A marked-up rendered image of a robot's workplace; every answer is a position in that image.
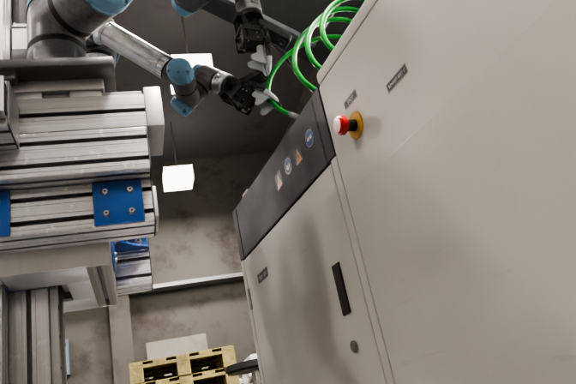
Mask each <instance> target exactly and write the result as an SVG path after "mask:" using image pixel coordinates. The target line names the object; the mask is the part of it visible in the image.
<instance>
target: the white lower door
mask: <svg viewBox="0 0 576 384"><path fill-rule="evenodd" d="M244 266H245V271H246V276H247V281H248V287H249V288H248V290H247V291H248V296H249V306H250V310H252V311H253V316H254V321H255V330H256V336H257V340H258V346H259V351H260V356H261V365H262V370H263V375H264V381H265V384H387V380H386V376H385V373H384V369H383V366H382V362H381V356H380V352H379V349H378V345H377V342H376V338H375V332H374V328H373V325H372V321H371V319H370V315H369V309H368V305H367V302H366V298H365V295H364V291H363V285H362V281H361V278H360V274H359V271H358V267H357V261H356V257H355V254H354V251H353V248H352V244H351V238H350V234H349V231H348V227H347V224H346V220H345V214H344V210H343V207H342V203H341V200H340V196H339V190H338V186H337V184H336V180H335V176H334V173H333V167H332V165H330V166H328V168H326V170H324V172H323V173H322V174H321V175H320V176H319V177H318V178H317V179H316V181H315V182H314V183H313V184H312V185H311V186H310V187H309V189H308V190H307V191H306V192H305V193H304V194H303V195H302V197H301V198H300V199H299V200H298V201H297V202H296V203H295V204H294V206H293V207H292V208H291V209H290V210H289V211H288V212H287V213H286V215H285V216H284V217H283V218H282V219H281V220H280V221H279V222H278V224H276V226H274V228H272V230H271V231H270V232H269V233H268V234H267V235H266V236H265V237H264V239H263V240H262V241H261V242H260V243H259V244H258V245H257V247H256V248H255V249H254V250H253V251H252V252H251V253H250V254H249V256H248V257H247V258H246V259H245V260H244Z"/></svg>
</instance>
